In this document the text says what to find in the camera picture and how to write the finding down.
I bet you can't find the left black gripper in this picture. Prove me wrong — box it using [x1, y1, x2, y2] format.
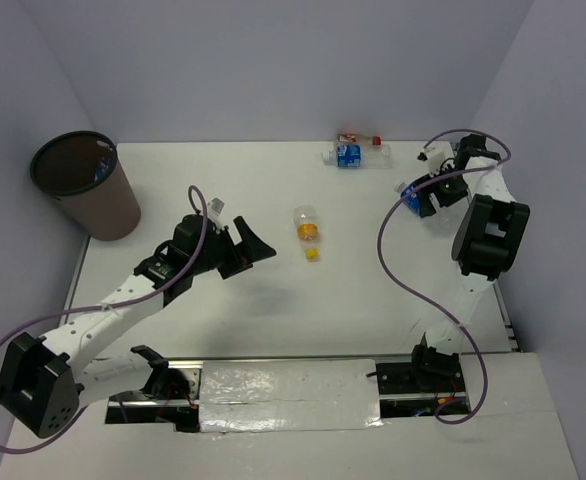
[190, 216, 275, 280]

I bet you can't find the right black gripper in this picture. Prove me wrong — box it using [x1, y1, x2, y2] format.
[412, 164, 469, 219]

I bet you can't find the blue label bottle white cap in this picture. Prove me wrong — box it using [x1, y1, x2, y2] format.
[394, 182, 421, 216]

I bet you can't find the orange label bottle yellow cap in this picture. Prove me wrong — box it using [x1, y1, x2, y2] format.
[293, 205, 320, 262]

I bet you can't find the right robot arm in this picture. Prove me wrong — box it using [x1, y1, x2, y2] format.
[401, 131, 530, 392]

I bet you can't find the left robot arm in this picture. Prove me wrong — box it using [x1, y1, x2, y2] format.
[0, 214, 276, 439]

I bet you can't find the brown round waste bin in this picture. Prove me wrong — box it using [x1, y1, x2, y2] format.
[29, 130, 141, 241]

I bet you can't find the blue label bottle at back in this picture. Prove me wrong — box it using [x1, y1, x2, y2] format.
[321, 144, 393, 169]

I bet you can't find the red label bottle red cap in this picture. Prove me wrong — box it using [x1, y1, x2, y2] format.
[336, 133, 382, 148]

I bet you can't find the silver foil tape sheet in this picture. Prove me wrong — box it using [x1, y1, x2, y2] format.
[198, 359, 383, 433]

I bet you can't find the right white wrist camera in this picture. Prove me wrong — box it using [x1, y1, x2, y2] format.
[417, 145, 451, 177]

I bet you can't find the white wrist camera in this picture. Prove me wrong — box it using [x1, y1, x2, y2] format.
[207, 197, 225, 230]
[417, 145, 451, 177]

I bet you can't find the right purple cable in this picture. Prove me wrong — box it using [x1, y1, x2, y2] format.
[376, 128, 514, 425]

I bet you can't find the purple cable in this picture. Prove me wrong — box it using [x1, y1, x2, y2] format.
[0, 185, 209, 455]
[376, 128, 514, 425]

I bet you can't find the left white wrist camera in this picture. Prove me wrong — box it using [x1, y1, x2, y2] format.
[207, 197, 225, 230]

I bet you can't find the metal base rail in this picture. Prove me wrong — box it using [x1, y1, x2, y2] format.
[105, 355, 471, 434]

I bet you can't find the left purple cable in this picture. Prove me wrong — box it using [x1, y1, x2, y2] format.
[0, 185, 209, 455]

